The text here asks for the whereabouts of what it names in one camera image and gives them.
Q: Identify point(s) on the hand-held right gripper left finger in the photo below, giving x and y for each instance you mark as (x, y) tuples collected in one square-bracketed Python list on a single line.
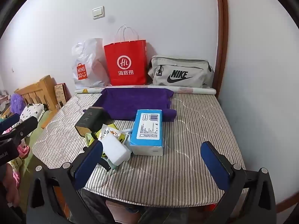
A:
[(90, 165)]

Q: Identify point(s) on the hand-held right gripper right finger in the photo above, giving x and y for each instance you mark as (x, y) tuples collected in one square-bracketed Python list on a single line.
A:
[(213, 165)]

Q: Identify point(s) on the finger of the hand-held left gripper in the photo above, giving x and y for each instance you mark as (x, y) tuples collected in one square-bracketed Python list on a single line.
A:
[(25, 127), (10, 121)]

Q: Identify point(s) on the mint green cloth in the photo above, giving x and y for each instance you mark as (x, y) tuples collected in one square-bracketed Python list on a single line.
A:
[(112, 168)]

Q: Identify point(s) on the yellow snack packet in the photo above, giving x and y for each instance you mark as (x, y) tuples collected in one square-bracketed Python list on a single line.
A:
[(111, 127)]

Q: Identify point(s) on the dark green box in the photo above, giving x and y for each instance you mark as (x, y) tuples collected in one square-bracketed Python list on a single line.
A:
[(90, 120)]

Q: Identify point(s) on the blue tissue pack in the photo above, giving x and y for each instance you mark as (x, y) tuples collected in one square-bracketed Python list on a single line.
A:
[(146, 133)]

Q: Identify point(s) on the purple towel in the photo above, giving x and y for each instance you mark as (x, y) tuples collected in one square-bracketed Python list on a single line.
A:
[(135, 102)]

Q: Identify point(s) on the person's left hand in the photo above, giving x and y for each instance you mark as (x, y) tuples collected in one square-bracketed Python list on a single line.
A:
[(11, 184)]

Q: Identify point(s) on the pink floral cloth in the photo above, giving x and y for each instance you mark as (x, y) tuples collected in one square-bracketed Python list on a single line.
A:
[(22, 150)]

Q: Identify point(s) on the white black-dotted pillow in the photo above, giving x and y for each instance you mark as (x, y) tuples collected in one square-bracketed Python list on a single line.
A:
[(32, 112)]

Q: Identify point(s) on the light green bed sheet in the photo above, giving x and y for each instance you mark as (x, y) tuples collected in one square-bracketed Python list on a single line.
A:
[(35, 142)]

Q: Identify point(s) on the purple fluffy toy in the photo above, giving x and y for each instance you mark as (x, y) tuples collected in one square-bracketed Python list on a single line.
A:
[(16, 102)]

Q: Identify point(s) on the wooden headboard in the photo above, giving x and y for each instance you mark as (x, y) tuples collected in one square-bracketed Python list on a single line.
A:
[(42, 88)]

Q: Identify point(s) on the grey striped mattress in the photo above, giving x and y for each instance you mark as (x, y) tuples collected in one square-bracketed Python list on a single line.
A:
[(186, 133)]

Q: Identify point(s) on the brown picture book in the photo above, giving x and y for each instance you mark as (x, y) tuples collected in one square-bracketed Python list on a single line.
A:
[(62, 94)]

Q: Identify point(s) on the white printed paper roll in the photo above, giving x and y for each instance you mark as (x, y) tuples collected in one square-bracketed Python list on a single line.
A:
[(201, 90)]

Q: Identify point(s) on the white plastic shopping bag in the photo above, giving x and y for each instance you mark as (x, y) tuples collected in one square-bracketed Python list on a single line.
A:
[(88, 58)]

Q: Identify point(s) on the grey waist bag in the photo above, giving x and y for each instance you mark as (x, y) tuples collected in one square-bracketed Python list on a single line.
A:
[(182, 74)]

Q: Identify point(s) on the red paper bag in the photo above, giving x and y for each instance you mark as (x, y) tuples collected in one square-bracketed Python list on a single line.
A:
[(126, 63)]

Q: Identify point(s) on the brown wooden door frame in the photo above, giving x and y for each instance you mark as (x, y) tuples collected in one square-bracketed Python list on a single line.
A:
[(222, 39)]

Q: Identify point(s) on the white light switch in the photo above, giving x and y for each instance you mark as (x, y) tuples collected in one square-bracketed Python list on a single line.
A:
[(98, 12)]

